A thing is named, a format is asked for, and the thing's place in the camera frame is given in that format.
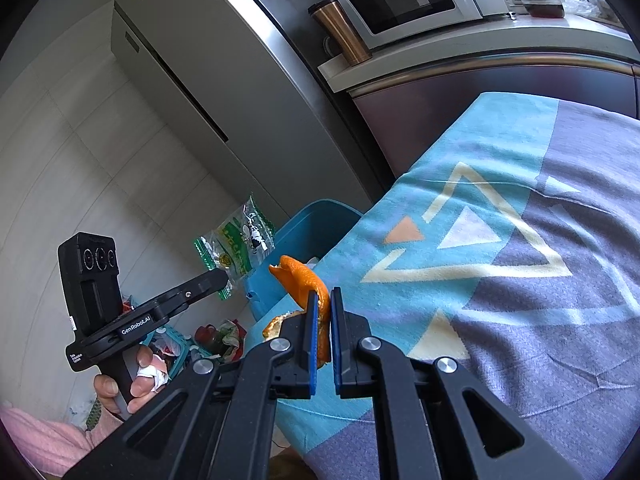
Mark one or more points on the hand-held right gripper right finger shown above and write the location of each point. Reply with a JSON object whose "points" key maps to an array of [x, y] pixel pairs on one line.
{"points": [[336, 340]]}

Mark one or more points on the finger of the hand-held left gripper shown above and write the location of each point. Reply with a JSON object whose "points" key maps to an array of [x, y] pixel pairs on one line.
{"points": [[195, 290]]}

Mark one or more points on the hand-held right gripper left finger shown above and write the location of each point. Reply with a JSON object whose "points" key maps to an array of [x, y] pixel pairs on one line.
{"points": [[312, 345]]}

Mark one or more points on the green printed clear plastic bag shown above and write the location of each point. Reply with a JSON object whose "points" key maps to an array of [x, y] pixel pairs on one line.
{"points": [[240, 240]]}

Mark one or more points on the blue plastic bin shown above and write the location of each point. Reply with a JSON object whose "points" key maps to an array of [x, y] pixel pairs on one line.
{"points": [[300, 225]]}

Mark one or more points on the person's left forearm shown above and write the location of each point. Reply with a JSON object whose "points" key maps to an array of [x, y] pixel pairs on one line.
{"points": [[50, 445]]}

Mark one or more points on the person's left hand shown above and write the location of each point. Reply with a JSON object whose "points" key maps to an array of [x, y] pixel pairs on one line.
{"points": [[142, 387]]}

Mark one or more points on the red packet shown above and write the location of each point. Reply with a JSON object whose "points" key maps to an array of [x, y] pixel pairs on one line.
{"points": [[205, 337]]}

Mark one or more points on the teal plastic basket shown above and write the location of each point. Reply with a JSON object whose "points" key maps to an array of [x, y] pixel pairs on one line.
{"points": [[175, 342]]}

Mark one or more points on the printed blanket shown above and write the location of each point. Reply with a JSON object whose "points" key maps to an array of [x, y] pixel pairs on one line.
{"points": [[500, 285]]}

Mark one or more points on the grey refrigerator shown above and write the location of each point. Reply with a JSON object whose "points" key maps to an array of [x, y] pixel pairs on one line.
{"points": [[225, 60]]}

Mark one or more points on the kitchen counter cabinet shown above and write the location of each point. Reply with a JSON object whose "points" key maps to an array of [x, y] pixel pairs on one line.
{"points": [[450, 100]]}

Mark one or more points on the copper travel tumbler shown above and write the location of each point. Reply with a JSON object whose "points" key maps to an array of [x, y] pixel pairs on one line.
{"points": [[342, 32]]}

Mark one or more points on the white microwave oven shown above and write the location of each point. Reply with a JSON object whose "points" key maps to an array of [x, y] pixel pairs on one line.
{"points": [[400, 0]]}

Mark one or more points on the dark lidded bowl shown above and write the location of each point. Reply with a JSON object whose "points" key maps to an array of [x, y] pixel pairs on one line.
{"points": [[542, 8]]}

